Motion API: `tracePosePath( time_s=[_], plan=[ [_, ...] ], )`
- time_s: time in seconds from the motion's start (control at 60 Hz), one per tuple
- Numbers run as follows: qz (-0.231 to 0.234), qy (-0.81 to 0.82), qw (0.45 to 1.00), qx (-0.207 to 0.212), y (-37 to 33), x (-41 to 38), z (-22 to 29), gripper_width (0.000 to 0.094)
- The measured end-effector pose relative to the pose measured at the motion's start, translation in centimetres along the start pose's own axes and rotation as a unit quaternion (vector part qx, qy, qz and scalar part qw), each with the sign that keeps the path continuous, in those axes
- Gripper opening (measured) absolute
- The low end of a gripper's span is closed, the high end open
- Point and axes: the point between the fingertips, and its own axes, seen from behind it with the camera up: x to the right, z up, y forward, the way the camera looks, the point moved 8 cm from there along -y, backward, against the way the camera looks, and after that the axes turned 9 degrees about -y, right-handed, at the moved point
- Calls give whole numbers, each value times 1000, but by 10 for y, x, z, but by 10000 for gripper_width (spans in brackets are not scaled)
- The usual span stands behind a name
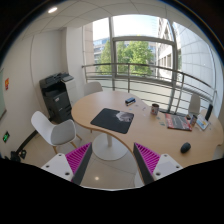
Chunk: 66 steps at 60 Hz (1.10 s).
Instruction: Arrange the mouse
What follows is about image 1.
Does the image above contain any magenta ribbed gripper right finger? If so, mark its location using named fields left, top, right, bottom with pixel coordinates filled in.
left=133, top=143, right=182, bottom=185

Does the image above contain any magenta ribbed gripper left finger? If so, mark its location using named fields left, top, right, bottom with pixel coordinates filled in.
left=42, top=143, right=92, bottom=185

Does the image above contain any black computer mouse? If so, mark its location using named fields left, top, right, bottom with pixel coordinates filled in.
left=180, top=142, right=191, bottom=154

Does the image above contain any black mouse pad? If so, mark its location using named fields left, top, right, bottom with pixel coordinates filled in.
left=91, top=108, right=134, bottom=134

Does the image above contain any white chair near printer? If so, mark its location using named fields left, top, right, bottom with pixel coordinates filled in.
left=31, top=111, right=81, bottom=153

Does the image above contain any red magazine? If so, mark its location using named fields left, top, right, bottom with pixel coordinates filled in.
left=165, top=114, right=192, bottom=131

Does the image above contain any dark patterned mug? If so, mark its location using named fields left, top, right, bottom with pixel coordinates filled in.
left=151, top=103, right=159, bottom=115

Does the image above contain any light blue booklet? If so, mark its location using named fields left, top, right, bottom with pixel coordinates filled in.
left=196, top=116, right=210, bottom=130

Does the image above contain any small blue black box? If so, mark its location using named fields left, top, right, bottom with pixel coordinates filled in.
left=125, top=97, right=136, bottom=106

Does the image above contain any green exit sign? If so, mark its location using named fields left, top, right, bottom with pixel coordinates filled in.
left=3, top=131, right=10, bottom=143

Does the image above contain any black office printer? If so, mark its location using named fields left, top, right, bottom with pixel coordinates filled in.
left=39, top=73, right=72, bottom=123

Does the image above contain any white chair at right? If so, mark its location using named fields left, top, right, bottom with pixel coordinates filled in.
left=188, top=94, right=201, bottom=116

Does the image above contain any metal window railing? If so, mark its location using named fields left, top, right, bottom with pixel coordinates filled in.
left=82, top=63, right=217, bottom=114

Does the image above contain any white chair behind table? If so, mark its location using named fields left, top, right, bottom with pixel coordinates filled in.
left=84, top=82, right=102, bottom=96

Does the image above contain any black phone on stand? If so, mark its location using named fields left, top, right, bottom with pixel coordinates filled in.
left=205, top=104, right=213, bottom=121

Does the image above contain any round ceiling light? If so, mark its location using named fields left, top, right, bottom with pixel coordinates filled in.
left=48, top=7, right=58, bottom=14

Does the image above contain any wooden table with white pedestal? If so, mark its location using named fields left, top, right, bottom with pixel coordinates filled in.
left=72, top=91, right=223, bottom=167

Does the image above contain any black floor device with cable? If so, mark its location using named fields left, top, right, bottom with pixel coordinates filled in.
left=10, top=131, right=37, bottom=162

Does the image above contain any red wall sticker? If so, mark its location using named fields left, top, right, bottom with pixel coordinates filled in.
left=5, top=78, right=9, bottom=90

